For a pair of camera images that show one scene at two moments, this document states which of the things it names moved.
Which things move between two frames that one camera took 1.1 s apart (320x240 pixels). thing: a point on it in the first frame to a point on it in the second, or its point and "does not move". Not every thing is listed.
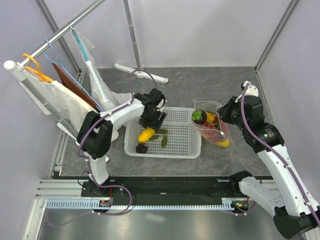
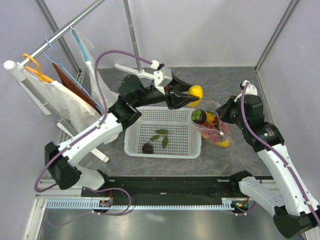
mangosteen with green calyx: (199, 116) does not move
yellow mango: (146, 135) to (195, 90)
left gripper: (156, 124) to (173, 99)
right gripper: (224, 111) does not move
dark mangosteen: (141, 148) to (147, 148)
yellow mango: (224, 143) does not move
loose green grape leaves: (164, 138) does not move
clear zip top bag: (206, 118) does not move
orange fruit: (210, 116) does not move
